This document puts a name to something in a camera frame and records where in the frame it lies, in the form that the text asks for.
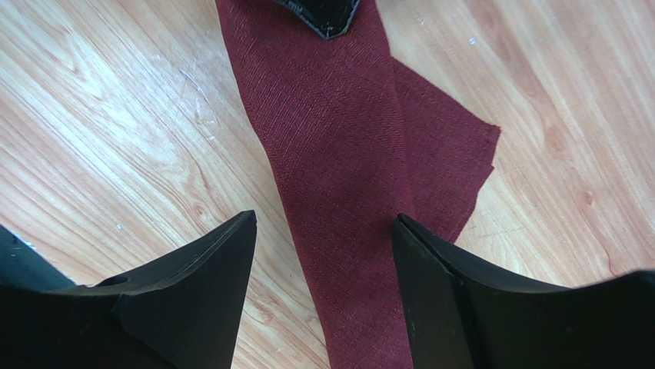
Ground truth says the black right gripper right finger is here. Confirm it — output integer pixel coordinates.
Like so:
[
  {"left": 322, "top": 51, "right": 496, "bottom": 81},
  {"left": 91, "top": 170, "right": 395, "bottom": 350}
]
[{"left": 392, "top": 214, "right": 654, "bottom": 368}]

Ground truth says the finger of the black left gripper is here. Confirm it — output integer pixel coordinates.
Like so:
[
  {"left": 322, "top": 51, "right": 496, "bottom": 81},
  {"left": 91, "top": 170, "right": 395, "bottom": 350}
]
[{"left": 275, "top": 0, "right": 361, "bottom": 40}]

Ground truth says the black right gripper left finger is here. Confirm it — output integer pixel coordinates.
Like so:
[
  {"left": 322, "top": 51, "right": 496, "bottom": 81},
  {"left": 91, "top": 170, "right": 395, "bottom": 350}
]
[{"left": 1, "top": 211, "right": 257, "bottom": 368}]

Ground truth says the dark red cloth napkin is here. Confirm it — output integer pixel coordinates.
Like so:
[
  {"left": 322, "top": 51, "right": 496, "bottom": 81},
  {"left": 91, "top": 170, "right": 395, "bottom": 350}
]
[{"left": 216, "top": 1, "right": 500, "bottom": 368}]

